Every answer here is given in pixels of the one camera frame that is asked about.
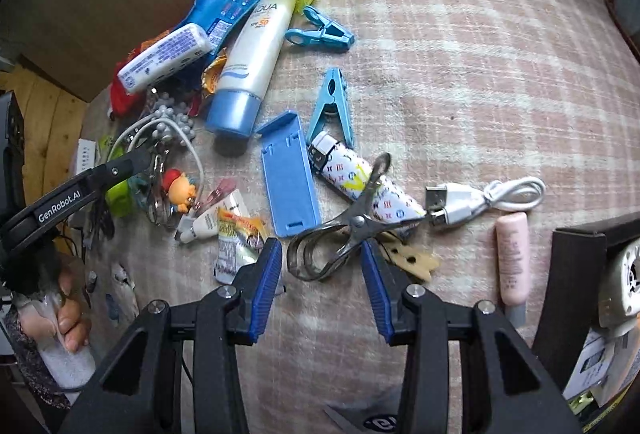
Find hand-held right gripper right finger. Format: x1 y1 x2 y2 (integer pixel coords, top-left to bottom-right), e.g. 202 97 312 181
360 239 583 434

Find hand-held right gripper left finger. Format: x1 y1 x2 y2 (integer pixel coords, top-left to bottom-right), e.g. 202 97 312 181
57 236 285 434

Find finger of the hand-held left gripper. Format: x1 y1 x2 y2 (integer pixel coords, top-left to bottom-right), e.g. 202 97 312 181
90 148 154 194

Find white sunscreen tube blue cap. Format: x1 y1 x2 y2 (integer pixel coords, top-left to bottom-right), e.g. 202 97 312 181
205 0 299 136

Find black box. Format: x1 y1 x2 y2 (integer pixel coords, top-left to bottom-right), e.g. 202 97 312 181
531 215 640 420

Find plaid cloth covered desktop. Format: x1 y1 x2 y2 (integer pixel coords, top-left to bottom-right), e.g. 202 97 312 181
80 0 640 434

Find person's left hand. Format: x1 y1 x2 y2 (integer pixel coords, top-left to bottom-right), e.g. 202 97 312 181
20 271 94 356

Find lime green small case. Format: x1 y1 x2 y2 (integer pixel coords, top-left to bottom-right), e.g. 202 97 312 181
105 179 137 218

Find white cardboard box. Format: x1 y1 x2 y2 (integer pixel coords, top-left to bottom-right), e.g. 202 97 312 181
70 138 99 180

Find silver orange sachet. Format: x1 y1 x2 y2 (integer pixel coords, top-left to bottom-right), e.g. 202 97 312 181
214 238 262 286

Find metal key rings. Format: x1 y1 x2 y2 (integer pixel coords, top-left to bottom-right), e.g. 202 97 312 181
142 139 177 227

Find wooden clothespin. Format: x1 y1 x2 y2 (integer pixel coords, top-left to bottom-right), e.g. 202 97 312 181
377 234 442 283

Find red packet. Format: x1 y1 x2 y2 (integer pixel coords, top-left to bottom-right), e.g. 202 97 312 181
109 29 173 121

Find black device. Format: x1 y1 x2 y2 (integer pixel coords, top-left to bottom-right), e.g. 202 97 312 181
0 89 27 220

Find silver ball massage roller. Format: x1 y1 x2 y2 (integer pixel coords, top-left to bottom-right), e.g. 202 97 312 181
107 89 203 195

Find small white tube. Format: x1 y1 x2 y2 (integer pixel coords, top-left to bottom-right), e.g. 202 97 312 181
175 201 227 246

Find pink hair clip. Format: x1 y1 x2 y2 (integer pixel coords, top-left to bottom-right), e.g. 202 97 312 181
197 179 238 216

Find white plastic bag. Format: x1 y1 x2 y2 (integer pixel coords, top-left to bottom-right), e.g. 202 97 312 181
105 259 142 327

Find blue phone stand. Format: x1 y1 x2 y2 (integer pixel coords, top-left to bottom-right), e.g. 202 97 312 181
255 110 322 238

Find white blue-print wipes pack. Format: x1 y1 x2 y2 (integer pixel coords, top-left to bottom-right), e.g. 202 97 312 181
117 23 213 96

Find grey mat with logo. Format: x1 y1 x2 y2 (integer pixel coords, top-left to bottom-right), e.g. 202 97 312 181
322 394 418 434

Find orange candy wrapper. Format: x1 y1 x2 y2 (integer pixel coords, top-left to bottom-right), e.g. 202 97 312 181
201 54 229 96

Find white patterned lighter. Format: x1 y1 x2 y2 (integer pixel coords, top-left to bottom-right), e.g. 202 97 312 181
307 133 427 224

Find pink tube grey cap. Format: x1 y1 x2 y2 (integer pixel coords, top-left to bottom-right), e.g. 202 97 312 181
495 211 532 326

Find blue packet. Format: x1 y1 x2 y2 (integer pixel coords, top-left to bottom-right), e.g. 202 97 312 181
182 0 271 56

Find blue clothespin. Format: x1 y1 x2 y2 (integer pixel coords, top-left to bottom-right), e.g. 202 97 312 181
285 6 356 53
306 69 357 150

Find white printed card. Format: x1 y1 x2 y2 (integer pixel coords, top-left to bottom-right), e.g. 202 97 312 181
564 328 623 402

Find white round device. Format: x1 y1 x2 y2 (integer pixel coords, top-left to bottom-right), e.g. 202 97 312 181
597 238 640 330

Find black cable bundle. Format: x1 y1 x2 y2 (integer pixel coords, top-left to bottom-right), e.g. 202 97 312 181
52 206 118 260

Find cartoon figure keychain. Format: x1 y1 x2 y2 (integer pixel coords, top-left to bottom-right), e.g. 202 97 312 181
162 169 202 216

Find white USB cable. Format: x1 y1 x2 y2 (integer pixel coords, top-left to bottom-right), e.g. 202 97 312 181
425 176 547 232

